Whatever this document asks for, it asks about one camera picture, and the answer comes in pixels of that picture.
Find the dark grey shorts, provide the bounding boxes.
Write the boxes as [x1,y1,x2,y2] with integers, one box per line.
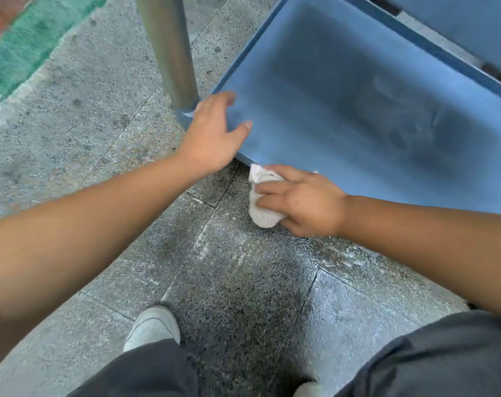
[66,310,501,397]

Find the blue plastic seat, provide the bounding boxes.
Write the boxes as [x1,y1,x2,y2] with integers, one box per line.
[211,0,501,217]
[383,0,501,79]

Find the person's right forearm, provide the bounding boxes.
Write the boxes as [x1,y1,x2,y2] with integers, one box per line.
[337,195,501,324]

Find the white cleaning cloth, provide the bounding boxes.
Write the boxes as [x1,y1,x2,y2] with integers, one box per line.
[248,163,289,229]

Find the person's left forearm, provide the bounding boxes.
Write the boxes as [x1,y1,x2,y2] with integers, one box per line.
[0,154,195,370]

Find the person's left hand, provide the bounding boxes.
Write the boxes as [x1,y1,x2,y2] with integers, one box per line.
[177,92,253,176]

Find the white shoe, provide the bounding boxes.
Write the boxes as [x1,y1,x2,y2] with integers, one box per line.
[293,382,322,397]
[122,306,181,353]

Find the grey metal pole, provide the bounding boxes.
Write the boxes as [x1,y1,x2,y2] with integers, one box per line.
[135,0,200,130]

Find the person's right hand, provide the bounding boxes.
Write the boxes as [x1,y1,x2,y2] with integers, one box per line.
[254,164,350,238]

